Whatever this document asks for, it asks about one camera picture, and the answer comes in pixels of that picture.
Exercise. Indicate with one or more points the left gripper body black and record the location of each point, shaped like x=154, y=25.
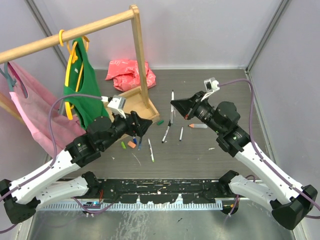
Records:
x=131, y=128

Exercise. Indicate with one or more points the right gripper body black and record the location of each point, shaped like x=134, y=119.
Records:
x=206, y=110

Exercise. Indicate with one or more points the white pen black tip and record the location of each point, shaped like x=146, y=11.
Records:
x=166, y=133

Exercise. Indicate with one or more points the long white green pen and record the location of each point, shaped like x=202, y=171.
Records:
x=172, y=108

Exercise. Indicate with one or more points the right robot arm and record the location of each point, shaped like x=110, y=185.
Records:
x=288, y=200

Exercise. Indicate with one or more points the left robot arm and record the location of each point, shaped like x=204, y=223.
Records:
x=24, y=196

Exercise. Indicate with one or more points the blue pen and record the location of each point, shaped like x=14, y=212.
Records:
x=140, y=143

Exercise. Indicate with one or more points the light green pen cap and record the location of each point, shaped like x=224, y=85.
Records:
x=123, y=145

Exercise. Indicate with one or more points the white pen green tip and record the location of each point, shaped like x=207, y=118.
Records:
x=151, y=150

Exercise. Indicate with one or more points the short white pen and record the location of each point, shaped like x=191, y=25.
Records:
x=181, y=133

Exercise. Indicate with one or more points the grey pencil orange tip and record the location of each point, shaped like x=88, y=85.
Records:
x=198, y=126

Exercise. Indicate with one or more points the orange eraser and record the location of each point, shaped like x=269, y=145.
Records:
x=131, y=144

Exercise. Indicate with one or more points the red patterned cloth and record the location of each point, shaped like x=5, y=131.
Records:
x=124, y=73

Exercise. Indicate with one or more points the green tank top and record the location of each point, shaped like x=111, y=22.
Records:
x=80, y=78

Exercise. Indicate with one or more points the pink shirt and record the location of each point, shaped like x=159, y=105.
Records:
x=34, y=111

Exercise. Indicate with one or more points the grey blue hanger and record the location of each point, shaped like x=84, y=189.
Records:
x=12, y=78

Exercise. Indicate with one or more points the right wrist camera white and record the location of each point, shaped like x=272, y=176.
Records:
x=211, y=86

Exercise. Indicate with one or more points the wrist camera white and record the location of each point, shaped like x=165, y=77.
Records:
x=116, y=105
x=211, y=86

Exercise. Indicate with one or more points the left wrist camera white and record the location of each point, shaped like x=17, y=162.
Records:
x=116, y=105

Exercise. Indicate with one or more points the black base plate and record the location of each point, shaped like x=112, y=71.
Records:
x=158, y=191

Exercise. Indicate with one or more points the white cable duct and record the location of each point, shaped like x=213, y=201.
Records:
x=175, y=206

